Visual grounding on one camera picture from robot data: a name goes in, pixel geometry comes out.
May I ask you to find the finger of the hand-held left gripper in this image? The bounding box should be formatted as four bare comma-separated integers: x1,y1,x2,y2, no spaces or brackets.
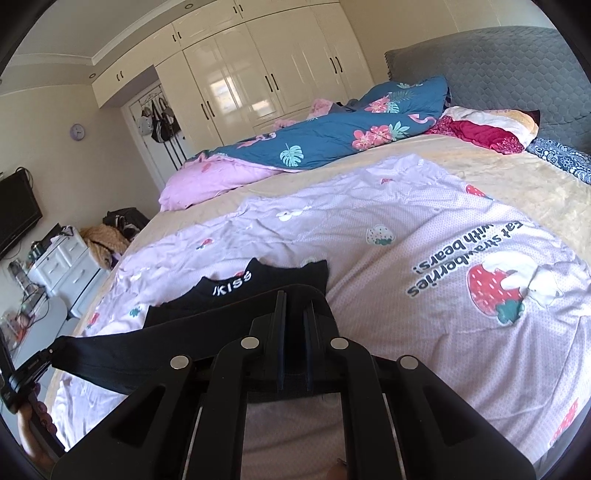
15,348,58,387

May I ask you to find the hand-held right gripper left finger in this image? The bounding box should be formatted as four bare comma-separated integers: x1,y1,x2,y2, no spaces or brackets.
51,290,289,480

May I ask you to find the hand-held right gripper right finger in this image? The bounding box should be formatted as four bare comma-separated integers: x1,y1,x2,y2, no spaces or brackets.
302,295,539,480

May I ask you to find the black long-sleeve shirt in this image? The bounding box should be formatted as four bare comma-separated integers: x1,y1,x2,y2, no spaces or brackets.
51,258,342,398

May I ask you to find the person's left hand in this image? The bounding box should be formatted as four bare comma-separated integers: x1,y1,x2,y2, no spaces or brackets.
18,397,62,469

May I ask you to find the white side table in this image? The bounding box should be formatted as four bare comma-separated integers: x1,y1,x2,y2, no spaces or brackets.
14,295,68,365

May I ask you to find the white drawer cabinet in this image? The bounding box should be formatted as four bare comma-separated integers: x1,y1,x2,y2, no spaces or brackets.
27,228,112,319

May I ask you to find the brown fluffy cloth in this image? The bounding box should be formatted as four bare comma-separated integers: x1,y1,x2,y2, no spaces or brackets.
81,225,131,271

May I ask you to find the black television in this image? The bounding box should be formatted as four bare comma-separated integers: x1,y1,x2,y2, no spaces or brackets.
0,172,43,259

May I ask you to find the pink strawberry printed sheet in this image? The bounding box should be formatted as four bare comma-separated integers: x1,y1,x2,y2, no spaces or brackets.
48,154,591,480

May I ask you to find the blue floral quilt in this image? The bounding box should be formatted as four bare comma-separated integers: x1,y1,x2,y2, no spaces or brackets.
159,76,451,212

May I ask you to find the white door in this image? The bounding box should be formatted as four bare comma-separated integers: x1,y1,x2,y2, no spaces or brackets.
121,78,195,185

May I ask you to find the black striped hanging bag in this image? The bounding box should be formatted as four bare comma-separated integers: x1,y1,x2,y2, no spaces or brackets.
150,97,182,144

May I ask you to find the white glossy wardrobe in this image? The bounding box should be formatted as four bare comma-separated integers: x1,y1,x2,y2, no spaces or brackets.
91,0,393,146

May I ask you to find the blue patterned pillow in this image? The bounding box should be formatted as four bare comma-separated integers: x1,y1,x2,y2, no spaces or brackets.
526,138,591,185

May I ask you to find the grey quilted headboard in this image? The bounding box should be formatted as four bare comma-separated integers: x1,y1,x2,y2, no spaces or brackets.
384,25,591,153

